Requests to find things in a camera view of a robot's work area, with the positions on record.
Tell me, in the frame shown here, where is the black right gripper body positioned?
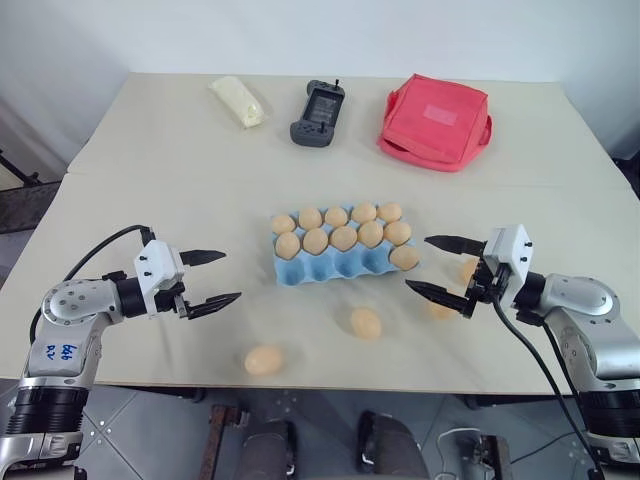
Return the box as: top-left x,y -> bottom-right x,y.
465,241 -> 512,318

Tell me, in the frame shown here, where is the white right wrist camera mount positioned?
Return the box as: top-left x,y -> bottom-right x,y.
481,223 -> 534,309

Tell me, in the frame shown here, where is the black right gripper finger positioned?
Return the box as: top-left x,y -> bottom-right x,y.
423,235 -> 488,260
404,279 -> 474,318

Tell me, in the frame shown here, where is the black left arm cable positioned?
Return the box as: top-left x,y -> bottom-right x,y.
28,225 -> 157,347

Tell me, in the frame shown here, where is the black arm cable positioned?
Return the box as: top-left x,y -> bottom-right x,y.
28,225 -> 157,347
487,292 -> 609,480

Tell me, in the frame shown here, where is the grey handheld game controller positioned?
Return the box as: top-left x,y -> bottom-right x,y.
289,78 -> 347,148

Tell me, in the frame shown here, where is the black stand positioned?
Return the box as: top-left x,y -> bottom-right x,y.
0,148 -> 62,236

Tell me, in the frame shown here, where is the white floor cable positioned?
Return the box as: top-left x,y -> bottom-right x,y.
436,426 -> 591,469

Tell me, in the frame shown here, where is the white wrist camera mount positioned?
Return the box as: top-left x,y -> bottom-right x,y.
132,240 -> 186,318
481,223 -> 534,309

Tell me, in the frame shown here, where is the dark object at wall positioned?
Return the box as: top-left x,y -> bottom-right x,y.
610,147 -> 640,197

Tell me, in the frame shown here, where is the cream plastic-wrapped packet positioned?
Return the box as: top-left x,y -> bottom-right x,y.
207,75 -> 274,132

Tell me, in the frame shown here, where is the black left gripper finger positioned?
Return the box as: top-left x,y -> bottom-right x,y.
179,247 -> 229,267
185,291 -> 244,322

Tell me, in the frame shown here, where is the rusty brown metal bracket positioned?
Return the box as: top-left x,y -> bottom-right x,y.
208,403 -> 252,480
473,433 -> 512,480

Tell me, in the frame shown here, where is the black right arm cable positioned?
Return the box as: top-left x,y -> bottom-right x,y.
487,292 -> 609,480

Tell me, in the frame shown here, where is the red fabric bag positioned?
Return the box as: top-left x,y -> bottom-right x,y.
375,72 -> 497,174

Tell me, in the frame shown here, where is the blue egg tray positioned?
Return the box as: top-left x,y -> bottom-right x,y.
270,201 -> 422,289

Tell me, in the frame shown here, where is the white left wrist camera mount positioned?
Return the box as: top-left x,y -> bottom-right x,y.
132,240 -> 186,318

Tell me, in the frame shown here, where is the dark rounded shape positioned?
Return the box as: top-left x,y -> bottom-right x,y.
241,418 -> 299,480
356,409 -> 432,480

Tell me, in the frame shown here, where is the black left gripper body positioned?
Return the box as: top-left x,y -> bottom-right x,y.
154,281 -> 194,321

